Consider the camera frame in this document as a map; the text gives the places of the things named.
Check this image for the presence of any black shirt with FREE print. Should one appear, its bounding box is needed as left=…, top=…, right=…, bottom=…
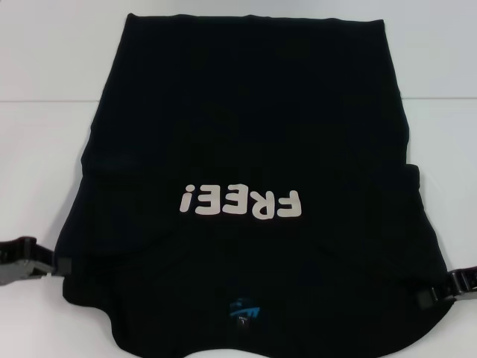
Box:
left=54, top=13, right=458, bottom=358

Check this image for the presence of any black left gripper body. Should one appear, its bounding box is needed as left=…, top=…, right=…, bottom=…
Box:
left=0, top=234, right=57, bottom=288

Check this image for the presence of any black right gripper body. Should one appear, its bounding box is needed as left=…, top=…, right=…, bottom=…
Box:
left=449, top=266, right=477, bottom=304

